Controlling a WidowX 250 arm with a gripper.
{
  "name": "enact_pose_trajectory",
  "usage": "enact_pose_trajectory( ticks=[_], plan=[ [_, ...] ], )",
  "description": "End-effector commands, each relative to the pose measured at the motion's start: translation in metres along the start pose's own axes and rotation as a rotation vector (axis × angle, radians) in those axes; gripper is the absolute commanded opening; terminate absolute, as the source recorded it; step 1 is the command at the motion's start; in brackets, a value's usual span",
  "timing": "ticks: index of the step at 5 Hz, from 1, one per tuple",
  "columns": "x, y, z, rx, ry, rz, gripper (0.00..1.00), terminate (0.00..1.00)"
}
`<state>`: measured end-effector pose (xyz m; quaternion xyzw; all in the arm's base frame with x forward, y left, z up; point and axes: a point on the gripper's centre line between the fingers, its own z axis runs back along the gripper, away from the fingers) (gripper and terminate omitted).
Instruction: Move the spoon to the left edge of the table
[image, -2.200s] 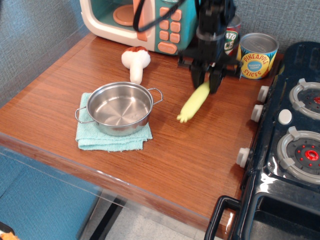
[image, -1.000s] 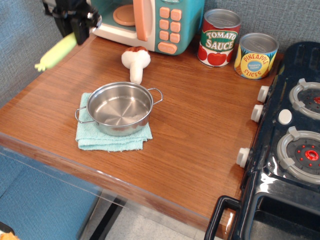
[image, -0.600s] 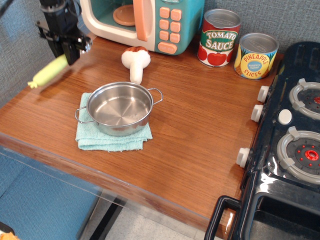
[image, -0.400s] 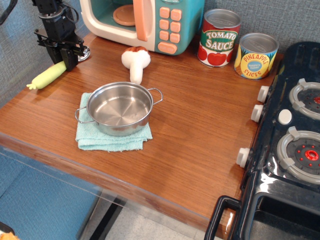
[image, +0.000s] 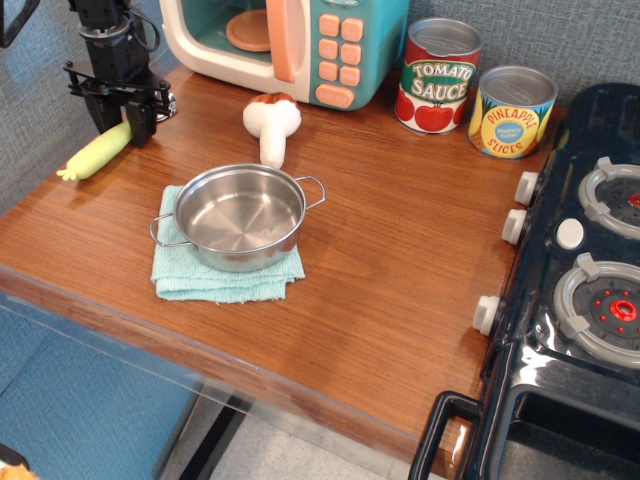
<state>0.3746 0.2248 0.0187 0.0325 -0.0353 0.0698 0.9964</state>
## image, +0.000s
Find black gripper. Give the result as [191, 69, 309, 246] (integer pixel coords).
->
[64, 28, 175, 147]

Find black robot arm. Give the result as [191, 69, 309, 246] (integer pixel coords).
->
[64, 0, 175, 147]

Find plush white brown mushroom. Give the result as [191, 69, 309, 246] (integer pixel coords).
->
[243, 92, 302, 169]

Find stainless steel pot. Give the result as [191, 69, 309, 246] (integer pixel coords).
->
[149, 163, 327, 273]

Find light blue folded cloth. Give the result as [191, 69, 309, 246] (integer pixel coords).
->
[150, 185, 307, 305]

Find toy microwave teal and cream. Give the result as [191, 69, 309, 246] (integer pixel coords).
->
[160, 1, 409, 111]

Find tomato sauce can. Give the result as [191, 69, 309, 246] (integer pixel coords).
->
[395, 17, 483, 134]

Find orange object at corner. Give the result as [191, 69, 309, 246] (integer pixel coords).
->
[1, 444, 39, 480]

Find pineapple slices can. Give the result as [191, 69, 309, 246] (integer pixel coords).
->
[468, 65, 558, 159]

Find black toy stove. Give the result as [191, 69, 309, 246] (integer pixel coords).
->
[410, 83, 639, 479]

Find black braided cable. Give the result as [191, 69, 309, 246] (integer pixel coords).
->
[0, 0, 42, 50]

